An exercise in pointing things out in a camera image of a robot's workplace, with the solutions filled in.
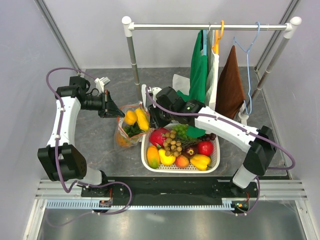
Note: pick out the dark purple grapes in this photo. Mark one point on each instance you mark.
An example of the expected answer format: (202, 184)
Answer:
(208, 137)

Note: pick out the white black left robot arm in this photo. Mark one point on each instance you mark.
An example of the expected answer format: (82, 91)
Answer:
(60, 158)

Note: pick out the silver white clothes rack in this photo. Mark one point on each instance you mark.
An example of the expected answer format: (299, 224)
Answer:
(288, 28)

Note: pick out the yellow pear fruit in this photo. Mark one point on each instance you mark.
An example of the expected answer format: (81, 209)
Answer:
(166, 160)

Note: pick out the red bell pepper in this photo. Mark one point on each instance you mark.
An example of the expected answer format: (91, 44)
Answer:
(205, 148)

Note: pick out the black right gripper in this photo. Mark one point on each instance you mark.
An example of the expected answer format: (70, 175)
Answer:
(155, 122)

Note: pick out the white cable duct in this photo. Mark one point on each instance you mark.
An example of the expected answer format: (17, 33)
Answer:
(106, 204)

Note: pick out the pink dragon fruit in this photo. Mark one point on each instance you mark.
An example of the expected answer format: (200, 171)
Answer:
(158, 137)

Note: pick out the clear zip bag orange zipper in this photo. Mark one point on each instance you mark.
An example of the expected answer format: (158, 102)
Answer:
(133, 107)

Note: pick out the light blue hanger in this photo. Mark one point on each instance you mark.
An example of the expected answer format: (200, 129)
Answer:
(204, 43)

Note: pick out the brown longan bunch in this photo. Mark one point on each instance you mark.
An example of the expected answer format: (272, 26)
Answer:
(171, 145)

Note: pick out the green grape bunch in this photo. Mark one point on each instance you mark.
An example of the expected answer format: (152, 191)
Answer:
(181, 131)

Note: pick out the yellow bell pepper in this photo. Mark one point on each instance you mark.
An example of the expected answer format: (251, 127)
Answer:
(200, 161)

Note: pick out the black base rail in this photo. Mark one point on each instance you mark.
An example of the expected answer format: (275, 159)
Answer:
(171, 190)

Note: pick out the brown towel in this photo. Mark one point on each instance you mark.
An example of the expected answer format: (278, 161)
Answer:
(230, 92)

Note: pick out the green shirt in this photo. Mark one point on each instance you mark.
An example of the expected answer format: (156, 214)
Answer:
(198, 73)

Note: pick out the blue wire hanger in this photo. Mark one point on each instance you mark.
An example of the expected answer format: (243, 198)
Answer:
(248, 70)

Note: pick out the orange fruit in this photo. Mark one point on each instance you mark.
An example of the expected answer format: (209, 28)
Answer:
(130, 117)

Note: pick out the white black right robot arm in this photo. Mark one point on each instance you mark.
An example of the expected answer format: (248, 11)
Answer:
(257, 143)

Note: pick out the white plastic fruit basket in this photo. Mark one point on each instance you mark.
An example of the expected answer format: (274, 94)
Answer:
(191, 169)

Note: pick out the peach fruit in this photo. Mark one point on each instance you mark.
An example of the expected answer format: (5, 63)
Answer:
(182, 162)

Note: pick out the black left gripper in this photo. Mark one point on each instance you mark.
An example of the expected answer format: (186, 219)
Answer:
(108, 108)

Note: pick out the orange plastic hanger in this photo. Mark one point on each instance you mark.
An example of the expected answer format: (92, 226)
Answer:
(217, 37)

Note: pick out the orange toy pineapple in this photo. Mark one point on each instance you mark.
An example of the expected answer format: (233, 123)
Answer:
(128, 135)

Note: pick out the white grey garment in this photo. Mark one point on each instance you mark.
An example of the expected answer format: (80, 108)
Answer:
(181, 83)

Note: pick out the green yellow mango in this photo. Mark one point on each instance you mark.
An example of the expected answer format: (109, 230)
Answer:
(153, 157)

